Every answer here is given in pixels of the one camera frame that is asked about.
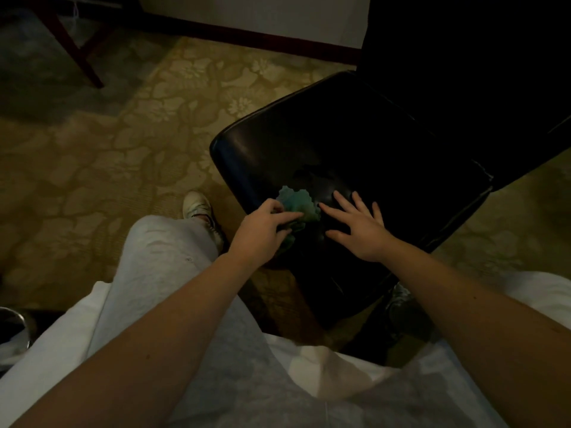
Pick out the green cleaning cloth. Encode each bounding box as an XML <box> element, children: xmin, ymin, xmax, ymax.
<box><xmin>274</xmin><ymin>185</ymin><xmax>322</xmax><ymax>254</ymax></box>

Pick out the person's left hand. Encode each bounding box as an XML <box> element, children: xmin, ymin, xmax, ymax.
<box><xmin>227</xmin><ymin>198</ymin><xmax>305</xmax><ymax>270</ymax></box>

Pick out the dark red baseboard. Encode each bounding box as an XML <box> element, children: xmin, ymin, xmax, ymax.
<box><xmin>133</xmin><ymin>11</ymin><xmax>362</xmax><ymax>65</ymax></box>

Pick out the person's right forearm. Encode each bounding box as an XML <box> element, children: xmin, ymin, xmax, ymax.
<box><xmin>379</xmin><ymin>238</ymin><xmax>571</xmax><ymax>428</ymax></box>

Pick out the white sneaker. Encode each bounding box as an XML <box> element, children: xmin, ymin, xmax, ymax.
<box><xmin>384</xmin><ymin>282</ymin><xmax>436</xmax><ymax>346</ymax></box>
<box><xmin>181</xmin><ymin>190</ymin><xmax>226</xmax><ymax>254</ymax></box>

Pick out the person's right hand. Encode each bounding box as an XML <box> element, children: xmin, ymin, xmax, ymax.
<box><xmin>317</xmin><ymin>190</ymin><xmax>398</xmax><ymax>263</ymax></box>

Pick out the white crumpled tissue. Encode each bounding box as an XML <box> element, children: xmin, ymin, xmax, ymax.
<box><xmin>0</xmin><ymin>327</ymin><xmax>30</xmax><ymax>364</ymax></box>

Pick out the metal trash bin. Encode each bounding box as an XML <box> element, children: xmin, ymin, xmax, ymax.
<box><xmin>0</xmin><ymin>307</ymin><xmax>32</xmax><ymax>375</ymax></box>

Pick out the black leather chair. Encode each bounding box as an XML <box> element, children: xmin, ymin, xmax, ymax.
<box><xmin>209</xmin><ymin>0</ymin><xmax>571</xmax><ymax>366</ymax></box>

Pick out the person's left forearm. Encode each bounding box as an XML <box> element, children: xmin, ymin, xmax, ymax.
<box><xmin>11</xmin><ymin>253</ymin><xmax>250</xmax><ymax>428</ymax></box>

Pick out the dark red wooden table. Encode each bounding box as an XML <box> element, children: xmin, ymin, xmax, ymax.
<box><xmin>26</xmin><ymin>0</ymin><xmax>143</xmax><ymax>90</ymax></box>

